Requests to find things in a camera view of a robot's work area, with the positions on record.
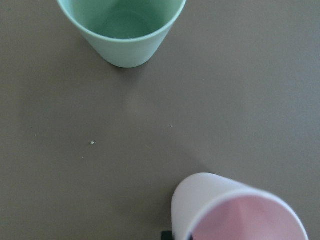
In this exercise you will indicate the pink plastic cup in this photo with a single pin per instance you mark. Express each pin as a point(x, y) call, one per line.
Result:
point(207, 206)

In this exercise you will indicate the green plastic cup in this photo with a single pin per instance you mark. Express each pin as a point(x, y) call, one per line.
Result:
point(125, 33)

